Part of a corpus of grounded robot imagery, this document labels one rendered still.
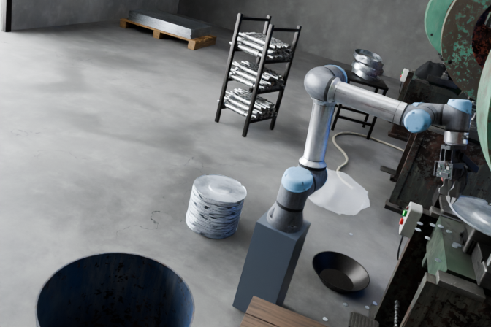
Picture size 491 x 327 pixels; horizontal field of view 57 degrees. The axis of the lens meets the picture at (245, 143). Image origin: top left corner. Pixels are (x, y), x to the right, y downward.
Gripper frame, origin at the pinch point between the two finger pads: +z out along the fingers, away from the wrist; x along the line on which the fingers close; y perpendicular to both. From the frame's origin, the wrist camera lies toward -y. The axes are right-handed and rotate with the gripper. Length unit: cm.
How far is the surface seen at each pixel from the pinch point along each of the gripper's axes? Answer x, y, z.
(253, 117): -227, -56, -12
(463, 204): 0.7, -5.6, 1.7
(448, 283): 14.6, 18.8, 21.3
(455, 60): -74, -96, -59
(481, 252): 13.1, 1.0, 14.1
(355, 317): -31, 9, 56
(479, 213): 7.0, -5.6, 3.2
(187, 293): -21, 90, 27
